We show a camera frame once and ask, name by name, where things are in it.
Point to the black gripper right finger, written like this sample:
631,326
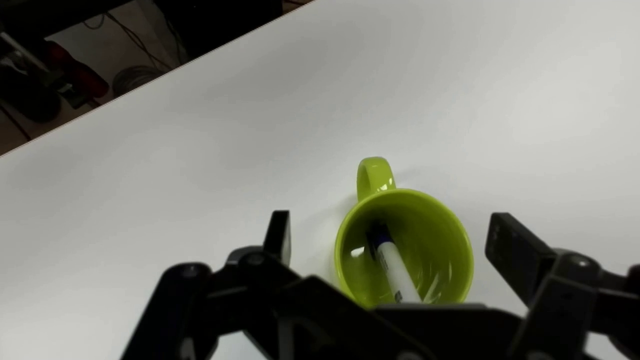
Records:
569,295

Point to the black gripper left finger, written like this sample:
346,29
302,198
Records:
284,315

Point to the white marker with blue cap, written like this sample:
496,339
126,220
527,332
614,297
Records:
392,265

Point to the green ceramic mug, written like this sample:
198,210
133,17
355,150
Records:
430,238

